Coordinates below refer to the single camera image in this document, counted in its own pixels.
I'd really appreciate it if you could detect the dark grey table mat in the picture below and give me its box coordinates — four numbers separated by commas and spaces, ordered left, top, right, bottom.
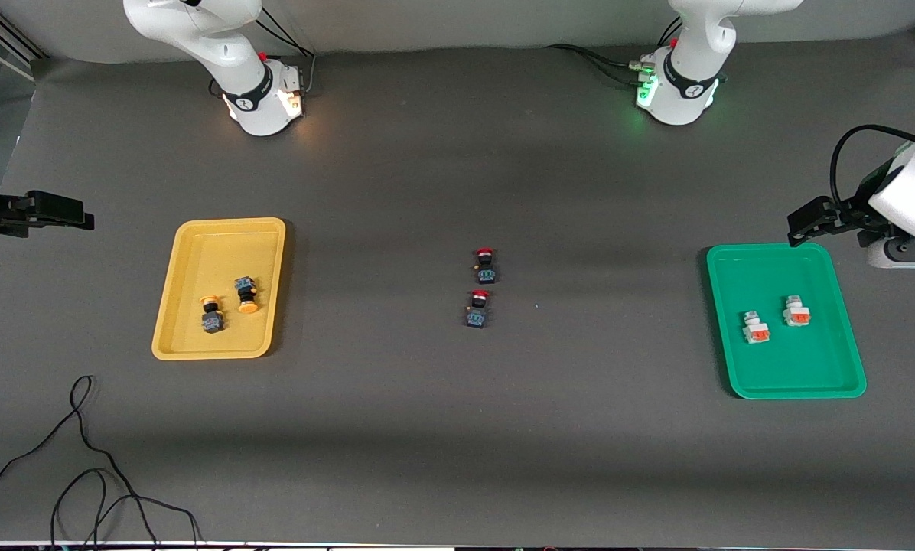
0, 31, 915, 547

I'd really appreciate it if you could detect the grey metal frame rail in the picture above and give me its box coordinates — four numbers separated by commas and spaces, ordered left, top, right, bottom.
0, 4, 50, 64

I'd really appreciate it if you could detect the black right arm base cable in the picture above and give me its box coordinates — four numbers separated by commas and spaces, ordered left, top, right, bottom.
247, 6, 317, 99

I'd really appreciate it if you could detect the black arm base cable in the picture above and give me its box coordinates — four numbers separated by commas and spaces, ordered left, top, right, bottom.
247, 6, 317, 99
545, 19, 685, 86

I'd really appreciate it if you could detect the green plastic tray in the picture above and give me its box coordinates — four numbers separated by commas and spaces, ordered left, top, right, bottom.
706, 243, 868, 400

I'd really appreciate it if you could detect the black left arm base cable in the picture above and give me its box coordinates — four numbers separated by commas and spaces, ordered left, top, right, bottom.
545, 19, 685, 86

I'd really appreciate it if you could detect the loose black cable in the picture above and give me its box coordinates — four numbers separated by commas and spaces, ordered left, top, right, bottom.
0, 374, 202, 549

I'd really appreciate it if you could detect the yellow cap push button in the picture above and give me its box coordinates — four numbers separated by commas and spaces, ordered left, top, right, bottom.
233, 276, 260, 315
200, 294, 228, 335

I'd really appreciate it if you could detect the yellow plastic tray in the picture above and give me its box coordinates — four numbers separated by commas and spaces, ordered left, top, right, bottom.
151, 217, 287, 360

